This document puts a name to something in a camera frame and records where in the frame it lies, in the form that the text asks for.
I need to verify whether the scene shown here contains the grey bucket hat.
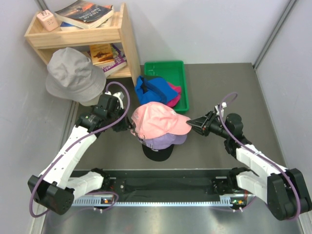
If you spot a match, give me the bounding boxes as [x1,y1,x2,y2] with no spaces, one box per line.
[46,47,106,103]

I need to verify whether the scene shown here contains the aluminium rail with cable duct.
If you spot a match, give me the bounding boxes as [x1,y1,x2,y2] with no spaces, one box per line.
[72,190,254,209]

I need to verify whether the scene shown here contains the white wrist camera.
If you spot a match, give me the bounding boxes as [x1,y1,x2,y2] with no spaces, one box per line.
[105,91,124,109]
[213,102,227,117]

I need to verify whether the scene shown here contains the blue cap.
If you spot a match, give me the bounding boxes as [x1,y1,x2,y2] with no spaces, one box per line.
[135,76,177,105]

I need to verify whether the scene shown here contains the pink power adapter cube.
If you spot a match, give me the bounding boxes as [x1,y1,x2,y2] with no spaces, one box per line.
[37,10,59,32]

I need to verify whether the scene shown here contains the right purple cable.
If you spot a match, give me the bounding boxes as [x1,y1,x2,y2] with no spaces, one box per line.
[218,92,303,220]

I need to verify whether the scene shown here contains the black baseball cap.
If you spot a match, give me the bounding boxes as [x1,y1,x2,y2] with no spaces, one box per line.
[142,144,174,162]

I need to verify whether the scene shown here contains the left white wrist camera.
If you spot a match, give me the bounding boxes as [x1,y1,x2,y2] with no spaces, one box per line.
[105,91,124,109]

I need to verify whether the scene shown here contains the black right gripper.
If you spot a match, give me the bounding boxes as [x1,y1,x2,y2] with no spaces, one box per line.
[187,111,231,140]

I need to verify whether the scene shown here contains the wooden shelf unit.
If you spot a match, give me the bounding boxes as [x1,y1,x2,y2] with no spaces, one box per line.
[24,3,141,85]

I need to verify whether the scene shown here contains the light pink cap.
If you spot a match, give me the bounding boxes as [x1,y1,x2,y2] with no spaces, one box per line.
[131,102,191,139]

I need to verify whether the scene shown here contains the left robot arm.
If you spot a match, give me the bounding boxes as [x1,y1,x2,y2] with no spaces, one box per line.
[27,92,132,215]

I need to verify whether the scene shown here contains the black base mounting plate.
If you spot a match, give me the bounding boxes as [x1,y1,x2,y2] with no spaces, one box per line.
[70,169,247,197]

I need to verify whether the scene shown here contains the blue book under stack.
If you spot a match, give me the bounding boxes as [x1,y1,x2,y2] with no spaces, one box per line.
[60,22,82,31]

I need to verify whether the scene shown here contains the magenta cap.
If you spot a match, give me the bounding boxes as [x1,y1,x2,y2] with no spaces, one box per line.
[167,82,182,108]

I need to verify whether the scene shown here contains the orange cover book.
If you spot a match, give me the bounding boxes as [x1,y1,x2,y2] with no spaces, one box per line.
[89,43,115,68]

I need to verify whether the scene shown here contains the green plastic bin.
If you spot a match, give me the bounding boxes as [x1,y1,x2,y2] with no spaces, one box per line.
[144,60,189,114]

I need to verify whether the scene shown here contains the purple cover book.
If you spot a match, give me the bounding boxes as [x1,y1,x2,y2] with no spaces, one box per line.
[102,44,127,77]

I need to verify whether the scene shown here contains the lavender baseball cap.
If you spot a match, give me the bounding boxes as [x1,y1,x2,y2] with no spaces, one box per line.
[138,133,187,150]

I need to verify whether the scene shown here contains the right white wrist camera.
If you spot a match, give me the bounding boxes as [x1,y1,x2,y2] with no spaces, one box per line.
[213,102,227,117]

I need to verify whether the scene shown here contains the beige mannequin head stand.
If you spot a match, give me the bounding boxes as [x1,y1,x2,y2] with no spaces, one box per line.
[80,94,101,106]

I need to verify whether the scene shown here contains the dark cover paperback book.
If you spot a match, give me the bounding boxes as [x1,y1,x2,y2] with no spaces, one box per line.
[55,0,114,29]

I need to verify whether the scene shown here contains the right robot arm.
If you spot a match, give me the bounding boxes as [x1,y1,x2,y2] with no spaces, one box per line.
[187,111,312,220]

